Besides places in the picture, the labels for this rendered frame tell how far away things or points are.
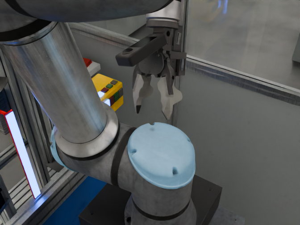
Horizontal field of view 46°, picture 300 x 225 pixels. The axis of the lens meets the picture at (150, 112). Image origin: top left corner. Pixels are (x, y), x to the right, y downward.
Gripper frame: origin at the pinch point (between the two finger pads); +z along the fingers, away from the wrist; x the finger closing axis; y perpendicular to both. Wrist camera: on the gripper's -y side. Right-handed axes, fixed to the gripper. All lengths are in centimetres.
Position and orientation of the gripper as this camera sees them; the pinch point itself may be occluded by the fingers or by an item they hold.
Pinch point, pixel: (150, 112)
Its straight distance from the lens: 78.8
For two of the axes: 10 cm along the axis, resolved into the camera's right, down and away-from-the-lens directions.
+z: -0.7, 9.9, 1.5
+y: 6.8, -0.6, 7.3
